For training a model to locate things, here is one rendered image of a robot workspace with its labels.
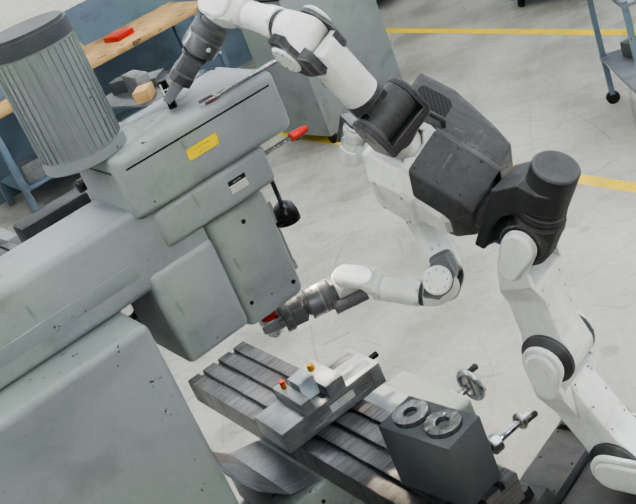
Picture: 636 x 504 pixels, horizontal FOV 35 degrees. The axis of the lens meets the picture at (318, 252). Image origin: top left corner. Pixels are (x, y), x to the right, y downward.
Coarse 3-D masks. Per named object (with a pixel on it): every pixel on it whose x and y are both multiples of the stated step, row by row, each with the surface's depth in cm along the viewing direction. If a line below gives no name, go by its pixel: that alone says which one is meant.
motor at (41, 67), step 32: (0, 32) 229; (32, 32) 215; (64, 32) 220; (0, 64) 218; (32, 64) 217; (64, 64) 220; (32, 96) 220; (64, 96) 221; (96, 96) 228; (32, 128) 225; (64, 128) 224; (96, 128) 227; (64, 160) 227; (96, 160) 228
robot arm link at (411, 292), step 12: (384, 288) 271; (396, 288) 270; (408, 288) 268; (420, 288) 268; (456, 288) 268; (384, 300) 272; (396, 300) 271; (408, 300) 269; (420, 300) 268; (432, 300) 266; (444, 300) 268
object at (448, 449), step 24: (408, 408) 241; (432, 408) 240; (384, 432) 241; (408, 432) 235; (432, 432) 230; (456, 432) 229; (480, 432) 232; (408, 456) 239; (432, 456) 232; (456, 456) 227; (480, 456) 233; (408, 480) 246; (432, 480) 238; (456, 480) 230; (480, 480) 234
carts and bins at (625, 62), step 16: (592, 0) 589; (624, 0) 515; (592, 16) 593; (624, 16) 518; (624, 48) 589; (608, 64) 592; (624, 64) 583; (128, 80) 700; (144, 80) 692; (608, 80) 611; (624, 80) 564; (112, 96) 724; (128, 96) 708; (144, 96) 676; (160, 96) 677; (608, 96) 616
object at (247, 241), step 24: (240, 216) 252; (264, 216) 256; (216, 240) 250; (240, 240) 253; (264, 240) 257; (240, 264) 254; (264, 264) 259; (288, 264) 263; (240, 288) 256; (264, 288) 260; (288, 288) 264; (264, 312) 261
